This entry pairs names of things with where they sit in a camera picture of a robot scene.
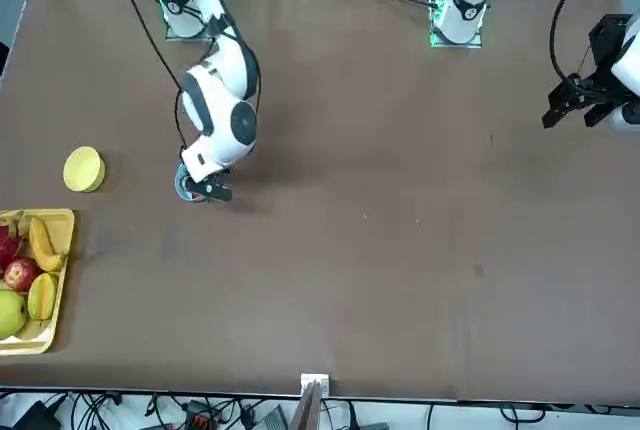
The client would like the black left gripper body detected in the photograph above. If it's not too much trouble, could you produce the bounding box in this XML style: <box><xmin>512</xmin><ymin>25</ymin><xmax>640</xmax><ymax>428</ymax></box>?
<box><xmin>589</xmin><ymin>14</ymin><xmax>634</xmax><ymax>82</ymax></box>

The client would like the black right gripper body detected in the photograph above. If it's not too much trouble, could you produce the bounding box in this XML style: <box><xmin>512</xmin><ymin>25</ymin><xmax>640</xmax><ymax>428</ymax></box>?
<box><xmin>188</xmin><ymin>169</ymin><xmax>234</xmax><ymax>204</ymax></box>

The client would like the light blue bowl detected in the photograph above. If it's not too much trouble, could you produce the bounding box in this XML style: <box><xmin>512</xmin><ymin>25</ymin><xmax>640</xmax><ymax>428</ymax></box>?
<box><xmin>173</xmin><ymin>162</ymin><xmax>211</xmax><ymax>204</ymax></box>

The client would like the yellow bowl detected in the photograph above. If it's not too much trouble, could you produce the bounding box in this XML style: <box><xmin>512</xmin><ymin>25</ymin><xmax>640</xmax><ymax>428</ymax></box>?
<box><xmin>63</xmin><ymin>146</ymin><xmax>108</xmax><ymax>194</ymax></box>

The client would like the yellow fruit tray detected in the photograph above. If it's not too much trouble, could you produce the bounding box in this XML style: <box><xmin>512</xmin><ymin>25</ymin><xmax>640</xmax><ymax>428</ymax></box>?
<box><xmin>0</xmin><ymin>208</ymin><xmax>76</xmax><ymax>356</ymax></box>

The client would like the yellow banana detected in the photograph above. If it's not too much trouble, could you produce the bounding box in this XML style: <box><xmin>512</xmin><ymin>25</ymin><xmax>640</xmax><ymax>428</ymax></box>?
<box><xmin>28</xmin><ymin>216</ymin><xmax>69</xmax><ymax>273</ymax></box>

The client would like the yellow-green starfruit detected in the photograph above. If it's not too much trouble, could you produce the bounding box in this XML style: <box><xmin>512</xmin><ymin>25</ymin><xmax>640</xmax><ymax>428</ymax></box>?
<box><xmin>27</xmin><ymin>272</ymin><xmax>59</xmax><ymax>321</ymax></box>

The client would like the red apple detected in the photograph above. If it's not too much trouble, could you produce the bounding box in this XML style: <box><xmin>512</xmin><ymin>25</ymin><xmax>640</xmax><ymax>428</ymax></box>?
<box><xmin>3</xmin><ymin>258</ymin><xmax>40</xmax><ymax>293</ymax></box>

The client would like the pink dragon fruit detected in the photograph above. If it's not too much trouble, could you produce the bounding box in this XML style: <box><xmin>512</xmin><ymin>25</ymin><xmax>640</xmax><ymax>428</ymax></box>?
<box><xmin>0</xmin><ymin>210</ymin><xmax>29</xmax><ymax>276</ymax></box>

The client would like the large yellow-green apple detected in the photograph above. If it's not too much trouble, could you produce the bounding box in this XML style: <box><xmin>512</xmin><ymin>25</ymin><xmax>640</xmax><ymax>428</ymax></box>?
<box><xmin>0</xmin><ymin>289</ymin><xmax>29</xmax><ymax>340</ymax></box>

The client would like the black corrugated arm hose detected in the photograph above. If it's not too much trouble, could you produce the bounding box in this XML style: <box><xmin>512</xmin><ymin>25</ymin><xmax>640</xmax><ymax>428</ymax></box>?
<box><xmin>549</xmin><ymin>0</ymin><xmax>599</xmax><ymax>84</ymax></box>

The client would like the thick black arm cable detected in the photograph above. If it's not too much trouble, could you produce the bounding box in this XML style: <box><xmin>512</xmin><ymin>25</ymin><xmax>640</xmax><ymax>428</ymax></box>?
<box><xmin>107</xmin><ymin>0</ymin><xmax>261</xmax><ymax>151</ymax></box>

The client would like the aluminium camera post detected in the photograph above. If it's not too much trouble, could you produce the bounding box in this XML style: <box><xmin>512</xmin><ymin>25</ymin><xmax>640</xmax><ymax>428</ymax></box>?
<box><xmin>292</xmin><ymin>373</ymin><xmax>331</xmax><ymax>430</ymax></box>

